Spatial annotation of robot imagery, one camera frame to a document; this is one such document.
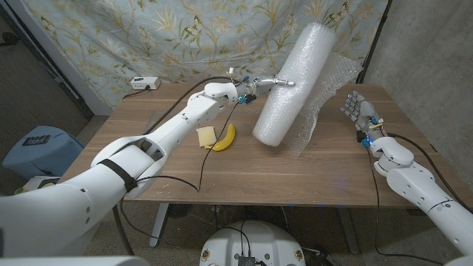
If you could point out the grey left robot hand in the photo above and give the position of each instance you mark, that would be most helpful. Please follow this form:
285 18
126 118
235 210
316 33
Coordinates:
258 84

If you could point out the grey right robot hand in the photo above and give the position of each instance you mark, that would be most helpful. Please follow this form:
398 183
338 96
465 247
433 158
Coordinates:
364 116

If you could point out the clear bubble wrap roll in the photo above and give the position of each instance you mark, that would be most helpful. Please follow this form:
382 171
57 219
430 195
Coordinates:
292 96

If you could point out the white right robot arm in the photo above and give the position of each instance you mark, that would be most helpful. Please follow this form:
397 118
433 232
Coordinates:
425 188

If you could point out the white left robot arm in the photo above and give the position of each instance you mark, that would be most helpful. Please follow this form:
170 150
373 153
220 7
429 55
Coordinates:
111 173

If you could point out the yellow toy banana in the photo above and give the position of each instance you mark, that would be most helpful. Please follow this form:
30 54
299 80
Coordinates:
227 140

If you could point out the pale yellow sponge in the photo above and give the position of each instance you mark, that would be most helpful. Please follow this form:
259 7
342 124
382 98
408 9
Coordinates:
207 136

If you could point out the black backdrop stand pole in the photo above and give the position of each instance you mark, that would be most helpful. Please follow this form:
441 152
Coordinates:
373 40

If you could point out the floral printed backdrop cloth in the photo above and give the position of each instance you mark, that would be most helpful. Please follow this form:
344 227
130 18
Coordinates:
184 37

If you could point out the white power box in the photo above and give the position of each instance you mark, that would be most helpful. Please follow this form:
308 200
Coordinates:
146 82

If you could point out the grey table leg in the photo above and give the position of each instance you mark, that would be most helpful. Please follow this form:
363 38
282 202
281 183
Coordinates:
349 229

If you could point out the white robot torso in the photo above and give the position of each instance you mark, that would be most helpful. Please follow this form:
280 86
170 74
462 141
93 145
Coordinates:
253 240

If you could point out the white table leg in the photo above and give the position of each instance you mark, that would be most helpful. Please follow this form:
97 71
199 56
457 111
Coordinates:
159 225

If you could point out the blue plastic bin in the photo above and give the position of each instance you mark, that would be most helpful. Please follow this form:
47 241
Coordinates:
44 155

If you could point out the black patterned card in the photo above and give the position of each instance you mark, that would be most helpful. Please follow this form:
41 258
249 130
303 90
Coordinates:
36 140

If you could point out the white box with yellow button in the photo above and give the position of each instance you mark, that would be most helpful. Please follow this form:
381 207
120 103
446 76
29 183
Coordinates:
33 183

